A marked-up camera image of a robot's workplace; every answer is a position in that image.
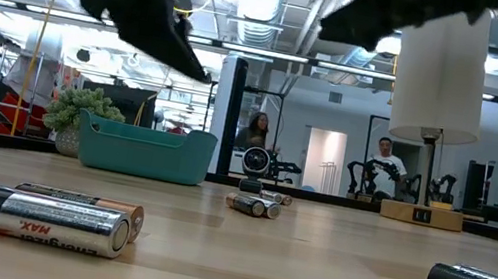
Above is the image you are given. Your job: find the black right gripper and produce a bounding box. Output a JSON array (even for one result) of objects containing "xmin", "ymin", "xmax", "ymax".
[{"xmin": 316, "ymin": 0, "xmax": 486, "ymax": 70}]

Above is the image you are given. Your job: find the silver black Energizer battery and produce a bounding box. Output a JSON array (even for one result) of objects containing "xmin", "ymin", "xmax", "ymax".
[
  {"xmin": 0, "ymin": 185, "xmax": 136, "ymax": 263},
  {"xmin": 246, "ymin": 195, "xmax": 284, "ymax": 222}
]

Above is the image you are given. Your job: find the black screen panel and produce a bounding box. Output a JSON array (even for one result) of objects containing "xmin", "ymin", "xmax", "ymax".
[{"xmin": 77, "ymin": 78, "xmax": 160, "ymax": 130}]

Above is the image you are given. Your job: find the white shade wooden lamp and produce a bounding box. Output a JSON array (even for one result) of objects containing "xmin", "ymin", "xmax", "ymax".
[{"xmin": 371, "ymin": 0, "xmax": 498, "ymax": 234}]

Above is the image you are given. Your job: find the green succulent in white pot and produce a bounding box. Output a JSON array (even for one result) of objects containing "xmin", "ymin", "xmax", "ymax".
[{"xmin": 37, "ymin": 79, "xmax": 131, "ymax": 166}]

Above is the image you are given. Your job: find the teal plastic bin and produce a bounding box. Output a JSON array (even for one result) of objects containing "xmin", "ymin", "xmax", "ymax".
[{"xmin": 70, "ymin": 108, "xmax": 220, "ymax": 190}]

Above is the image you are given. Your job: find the person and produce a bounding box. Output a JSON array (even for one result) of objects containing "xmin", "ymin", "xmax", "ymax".
[
  {"xmin": 232, "ymin": 107, "xmax": 281, "ymax": 156},
  {"xmin": 362, "ymin": 134, "xmax": 414, "ymax": 206}
]

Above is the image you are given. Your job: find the red storage shelf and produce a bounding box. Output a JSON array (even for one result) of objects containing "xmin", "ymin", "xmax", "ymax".
[{"xmin": 0, "ymin": 89, "xmax": 53, "ymax": 143}]

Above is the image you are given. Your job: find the black cabinet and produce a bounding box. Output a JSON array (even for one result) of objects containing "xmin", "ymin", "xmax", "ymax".
[{"xmin": 462, "ymin": 158, "xmax": 497, "ymax": 214}]

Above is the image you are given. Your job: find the black ceiling dome camera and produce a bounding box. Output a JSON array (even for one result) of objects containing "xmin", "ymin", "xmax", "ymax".
[{"xmin": 170, "ymin": 0, "xmax": 197, "ymax": 21}]

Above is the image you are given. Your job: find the yellow hanging cable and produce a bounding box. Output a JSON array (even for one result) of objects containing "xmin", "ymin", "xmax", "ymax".
[{"xmin": 8, "ymin": 0, "xmax": 58, "ymax": 141}]

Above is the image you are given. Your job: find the black webcam with silver ring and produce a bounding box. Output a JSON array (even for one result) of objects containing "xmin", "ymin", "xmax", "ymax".
[{"xmin": 236, "ymin": 144, "xmax": 274, "ymax": 197}]

